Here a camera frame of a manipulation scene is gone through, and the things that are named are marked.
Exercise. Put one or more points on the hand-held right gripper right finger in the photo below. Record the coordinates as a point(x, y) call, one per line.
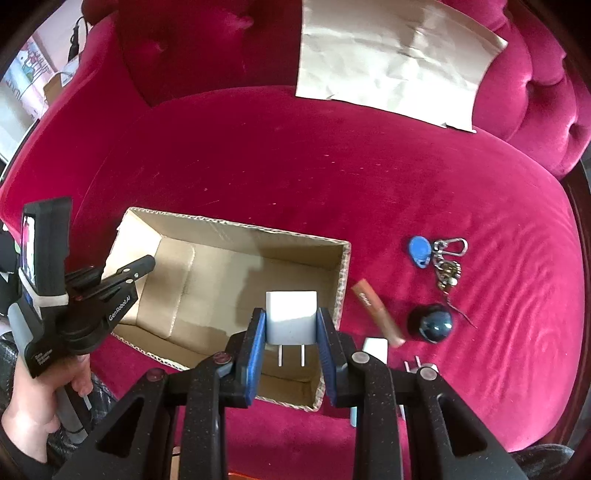
point(325, 355)

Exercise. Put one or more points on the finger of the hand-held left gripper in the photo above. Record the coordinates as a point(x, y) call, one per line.
point(117, 310)
point(129, 268)

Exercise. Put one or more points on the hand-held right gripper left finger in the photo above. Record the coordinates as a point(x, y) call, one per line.
point(257, 355)

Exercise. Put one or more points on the large white plug charger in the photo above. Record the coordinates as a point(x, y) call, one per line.
point(291, 318)

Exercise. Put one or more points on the small white plug charger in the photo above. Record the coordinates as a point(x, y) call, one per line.
point(375, 347)

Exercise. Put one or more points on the brown tube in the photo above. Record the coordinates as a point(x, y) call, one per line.
point(376, 309)

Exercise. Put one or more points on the white plug adapter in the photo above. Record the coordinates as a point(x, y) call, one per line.
point(414, 362)

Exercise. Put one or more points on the black round ball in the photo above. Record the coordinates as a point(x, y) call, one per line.
point(429, 323)

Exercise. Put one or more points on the blue key fob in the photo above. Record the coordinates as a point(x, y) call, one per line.
point(419, 249)

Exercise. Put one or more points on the key bunch with carabiner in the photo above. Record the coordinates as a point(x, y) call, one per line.
point(447, 270)

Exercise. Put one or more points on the person's left hand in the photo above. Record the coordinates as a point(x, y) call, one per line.
point(32, 406)

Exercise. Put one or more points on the small brown cardboard box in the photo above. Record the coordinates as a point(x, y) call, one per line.
point(55, 87)

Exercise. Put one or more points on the red velvet sofa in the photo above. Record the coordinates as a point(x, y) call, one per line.
point(300, 175)

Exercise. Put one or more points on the person's right leg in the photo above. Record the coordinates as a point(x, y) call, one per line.
point(540, 461)

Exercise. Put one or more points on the colourful wall poster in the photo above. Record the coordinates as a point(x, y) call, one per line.
point(25, 74)

